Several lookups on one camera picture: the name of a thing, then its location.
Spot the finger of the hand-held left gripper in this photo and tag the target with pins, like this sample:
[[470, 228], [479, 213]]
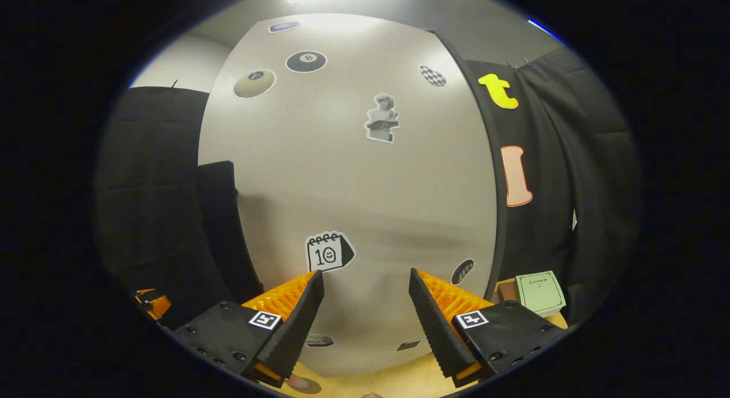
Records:
[[154, 304]]

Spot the green book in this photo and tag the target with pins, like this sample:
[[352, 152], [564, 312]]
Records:
[[540, 293]]

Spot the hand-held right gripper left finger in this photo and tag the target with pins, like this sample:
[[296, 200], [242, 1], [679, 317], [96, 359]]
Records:
[[296, 329]]

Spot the round brown coaster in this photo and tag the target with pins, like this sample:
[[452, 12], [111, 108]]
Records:
[[311, 386]]

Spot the light grey cabinet door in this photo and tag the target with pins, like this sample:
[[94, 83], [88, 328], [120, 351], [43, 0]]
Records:
[[342, 187]]

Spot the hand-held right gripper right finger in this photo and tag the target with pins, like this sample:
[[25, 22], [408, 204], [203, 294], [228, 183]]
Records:
[[433, 329]]

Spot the brown book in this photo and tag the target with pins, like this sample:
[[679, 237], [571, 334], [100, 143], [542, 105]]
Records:
[[505, 289]]

